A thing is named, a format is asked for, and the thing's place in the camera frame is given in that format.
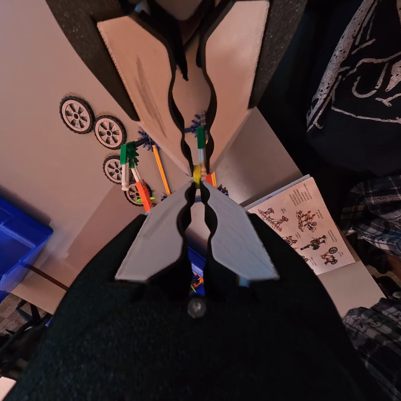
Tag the blue plastic bin with tag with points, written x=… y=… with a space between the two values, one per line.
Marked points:
x=195 y=260

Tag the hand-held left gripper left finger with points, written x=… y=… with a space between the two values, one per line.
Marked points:
x=150 y=247

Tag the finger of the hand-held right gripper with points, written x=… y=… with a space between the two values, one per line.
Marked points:
x=141 y=62
x=235 y=62

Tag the grey toy wheel black tyre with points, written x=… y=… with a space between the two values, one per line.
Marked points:
x=76 y=115
x=110 y=132
x=133 y=195
x=112 y=169

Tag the white instruction booklet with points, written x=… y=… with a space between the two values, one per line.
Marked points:
x=313 y=200

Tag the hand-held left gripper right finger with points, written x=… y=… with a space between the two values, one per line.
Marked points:
x=241 y=247

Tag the light green toy rod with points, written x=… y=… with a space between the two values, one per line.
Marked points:
x=152 y=198

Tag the toy construction frame model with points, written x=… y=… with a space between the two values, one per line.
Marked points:
x=144 y=194

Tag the pile of colourful toy pieces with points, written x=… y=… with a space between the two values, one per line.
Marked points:
x=195 y=283

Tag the yellow toy clip connector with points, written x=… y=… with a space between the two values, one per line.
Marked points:
x=197 y=175

